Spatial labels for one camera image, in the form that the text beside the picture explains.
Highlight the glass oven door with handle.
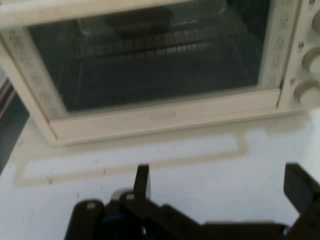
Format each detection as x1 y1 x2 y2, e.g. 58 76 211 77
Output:
0 0 301 147

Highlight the round oven knob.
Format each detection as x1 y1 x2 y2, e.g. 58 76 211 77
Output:
311 6 320 29
293 79 320 106
301 46 320 74

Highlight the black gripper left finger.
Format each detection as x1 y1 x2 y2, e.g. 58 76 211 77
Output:
63 163 205 240

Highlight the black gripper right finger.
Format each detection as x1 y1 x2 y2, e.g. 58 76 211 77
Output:
283 162 320 240

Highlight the white toaster oven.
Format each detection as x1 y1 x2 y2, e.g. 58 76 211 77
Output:
0 0 320 147

